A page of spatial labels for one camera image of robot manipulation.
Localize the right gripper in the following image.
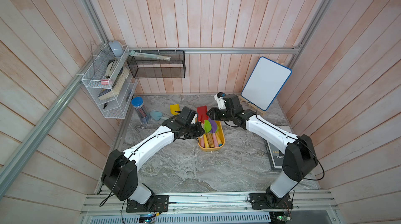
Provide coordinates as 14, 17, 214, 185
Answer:
206, 108, 235, 123

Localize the yellow square shovel wooden handle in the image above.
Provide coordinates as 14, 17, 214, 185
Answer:
170, 104, 181, 115

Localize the red square shovel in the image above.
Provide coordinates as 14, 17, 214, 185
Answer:
197, 106, 209, 123

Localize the light blue plastic shovel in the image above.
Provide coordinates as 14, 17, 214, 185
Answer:
149, 111, 169, 121

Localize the green shovel wooden handle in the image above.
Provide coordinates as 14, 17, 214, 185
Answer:
204, 120, 215, 148

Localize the purple shovel pink handle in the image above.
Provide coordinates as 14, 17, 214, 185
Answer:
199, 137, 205, 148
209, 119, 219, 147

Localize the green pointed shovel yellow handle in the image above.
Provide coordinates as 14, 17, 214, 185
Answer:
215, 133, 223, 146

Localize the large yellow plastic scoop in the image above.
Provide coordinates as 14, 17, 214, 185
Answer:
203, 134, 209, 148

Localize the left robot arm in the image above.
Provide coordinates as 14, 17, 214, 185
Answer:
101, 107, 205, 206

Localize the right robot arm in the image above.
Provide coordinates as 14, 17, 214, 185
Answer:
207, 92, 319, 204

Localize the yellow plastic storage box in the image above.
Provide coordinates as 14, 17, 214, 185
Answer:
197, 120, 225, 152

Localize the light green box on basket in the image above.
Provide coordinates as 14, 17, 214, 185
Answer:
129, 50, 171, 60

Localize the wooden easel stand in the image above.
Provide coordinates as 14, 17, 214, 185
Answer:
239, 96, 267, 116

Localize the blue lid pencil jar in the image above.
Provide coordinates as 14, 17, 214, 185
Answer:
131, 97, 150, 124

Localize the Twins story book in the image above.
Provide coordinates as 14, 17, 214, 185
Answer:
265, 140, 284, 171

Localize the grey round bowl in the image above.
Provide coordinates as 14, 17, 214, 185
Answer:
108, 40, 124, 58

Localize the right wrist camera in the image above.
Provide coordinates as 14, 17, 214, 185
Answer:
214, 92, 226, 110

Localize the white board blue frame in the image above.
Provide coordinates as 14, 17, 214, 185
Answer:
241, 57, 292, 111

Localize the black wire basket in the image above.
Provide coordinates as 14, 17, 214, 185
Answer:
127, 50, 186, 78

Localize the book on wire shelf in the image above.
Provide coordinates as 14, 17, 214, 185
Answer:
98, 67, 130, 100

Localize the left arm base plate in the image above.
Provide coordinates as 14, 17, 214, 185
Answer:
126, 195, 169, 213

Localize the white wire shelf rack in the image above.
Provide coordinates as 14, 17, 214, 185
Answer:
81, 44, 137, 119

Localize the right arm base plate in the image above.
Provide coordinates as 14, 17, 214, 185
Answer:
248, 193, 293, 210

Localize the aluminium front rail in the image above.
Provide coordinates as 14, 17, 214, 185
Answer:
79, 190, 339, 216

